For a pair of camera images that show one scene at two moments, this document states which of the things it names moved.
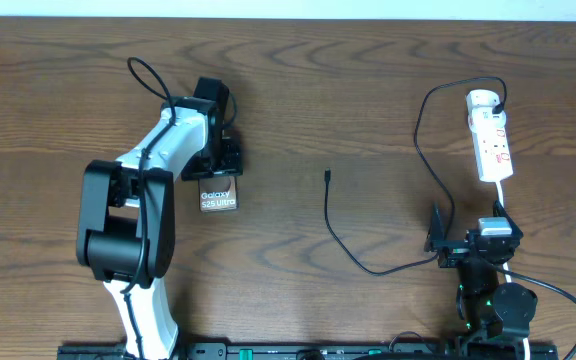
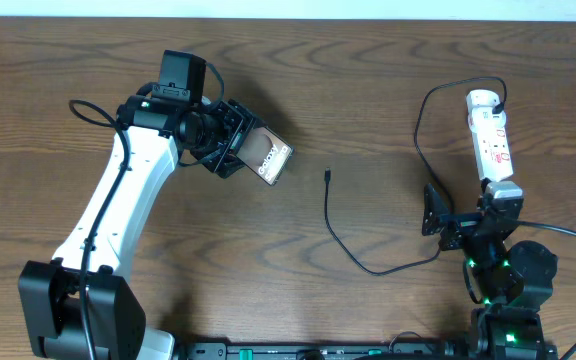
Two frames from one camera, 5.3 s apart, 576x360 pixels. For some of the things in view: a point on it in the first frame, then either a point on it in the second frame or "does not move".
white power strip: x=492 y=150 does not move
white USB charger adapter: x=482 y=120 does not move
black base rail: x=244 y=351 does not move
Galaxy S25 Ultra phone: x=218 y=194 to x=264 y=153
